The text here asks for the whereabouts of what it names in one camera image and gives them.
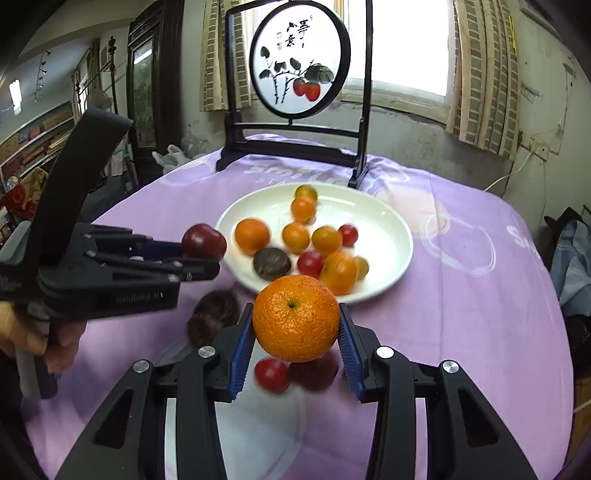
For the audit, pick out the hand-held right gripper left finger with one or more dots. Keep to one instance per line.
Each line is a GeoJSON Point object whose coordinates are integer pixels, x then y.
{"type": "Point", "coordinates": [242, 350]}

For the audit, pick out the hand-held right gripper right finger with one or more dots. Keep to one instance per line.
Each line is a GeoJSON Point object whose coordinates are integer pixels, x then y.
{"type": "Point", "coordinates": [351, 355]}

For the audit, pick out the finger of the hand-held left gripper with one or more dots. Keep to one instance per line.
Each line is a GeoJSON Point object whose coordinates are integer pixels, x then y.
{"type": "Point", "coordinates": [157, 249]}
{"type": "Point", "coordinates": [198, 270]}

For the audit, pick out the large orange mandarin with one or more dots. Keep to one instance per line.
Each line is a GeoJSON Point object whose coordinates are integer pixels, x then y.
{"type": "Point", "coordinates": [295, 318]}

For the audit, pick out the dark brown water chestnut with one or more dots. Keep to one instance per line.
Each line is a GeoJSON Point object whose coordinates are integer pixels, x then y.
{"type": "Point", "coordinates": [203, 331]}
{"type": "Point", "coordinates": [271, 263]}
{"type": "Point", "coordinates": [214, 304]}

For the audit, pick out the red cherry tomato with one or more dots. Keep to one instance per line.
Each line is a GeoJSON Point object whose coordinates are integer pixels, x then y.
{"type": "Point", "coordinates": [310, 264]}
{"type": "Point", "coordinates": [349, 234]}
{"type": "Point", "coordinates": [272, 374]}

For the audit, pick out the smooth orange citrus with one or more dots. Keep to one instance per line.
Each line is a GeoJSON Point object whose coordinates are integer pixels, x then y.
{"type": "Point", "coordinates": [295, 237]}
{"type": "Point", "coordinates": [303, 208]}

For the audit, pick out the oval orange kumquat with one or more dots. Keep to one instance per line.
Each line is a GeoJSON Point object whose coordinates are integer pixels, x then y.
{"type": "Point", "coordinates": [327, 240]}

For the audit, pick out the white oval plate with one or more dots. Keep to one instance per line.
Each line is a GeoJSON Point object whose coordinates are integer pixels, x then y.
{"type": "Point", "coordinates": [388, 240]}

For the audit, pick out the greenish tangerine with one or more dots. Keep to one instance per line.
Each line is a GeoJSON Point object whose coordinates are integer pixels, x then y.
{"type": "Point", "coordinates": [307, 190]}

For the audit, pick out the person's left hand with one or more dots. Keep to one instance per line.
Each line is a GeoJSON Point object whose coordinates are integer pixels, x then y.
{"type": "Point", "coordinates": [69, 344]}

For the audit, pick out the white plastic bag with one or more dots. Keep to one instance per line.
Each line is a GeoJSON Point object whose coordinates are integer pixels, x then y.
{"type": "Point", "coordinates": [173, 157]}

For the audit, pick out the purple tablecloth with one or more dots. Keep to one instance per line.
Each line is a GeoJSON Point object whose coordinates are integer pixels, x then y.
{"type": "Point", "coordinates": [461, 323]}

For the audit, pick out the dark wooden cabinet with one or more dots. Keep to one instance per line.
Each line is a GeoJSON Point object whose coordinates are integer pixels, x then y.
{"type": "Point", "coordinates": [161, 69]}

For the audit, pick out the beige checked curtain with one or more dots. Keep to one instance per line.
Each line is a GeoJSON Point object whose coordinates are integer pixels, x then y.
{"type": "Point", "coordinates": [214, 60]}
{"type": "Point", "coordinates": [485, 78]}

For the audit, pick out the white light bulb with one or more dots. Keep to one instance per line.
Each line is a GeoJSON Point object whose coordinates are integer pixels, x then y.
{"type": "Point", "coordinates": [16, 92]}

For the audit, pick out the black framed painted table screen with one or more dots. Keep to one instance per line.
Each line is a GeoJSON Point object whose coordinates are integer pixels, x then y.
{"type": "Point", "coordinates": [300, 60]}

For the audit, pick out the blue cloth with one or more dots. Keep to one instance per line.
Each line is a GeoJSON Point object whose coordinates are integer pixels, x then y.
{"type": "Point", "coordinates": [572, 267]}

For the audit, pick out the black bag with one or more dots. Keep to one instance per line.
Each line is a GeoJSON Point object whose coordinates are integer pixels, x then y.
{"type": "Point", "coordinates": [563, 217]}

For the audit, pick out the window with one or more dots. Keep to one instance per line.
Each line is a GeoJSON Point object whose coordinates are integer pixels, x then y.
{"type": "Point", "coordinates": [406, 46]}

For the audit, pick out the wooden wall shelf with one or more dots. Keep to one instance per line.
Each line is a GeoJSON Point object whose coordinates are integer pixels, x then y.
{"type": "Point", "coordinates": [37, 138]}

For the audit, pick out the white wall socket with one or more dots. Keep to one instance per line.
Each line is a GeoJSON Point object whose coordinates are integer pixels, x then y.
{"type": "Point", "coordinates": [535, 146]}

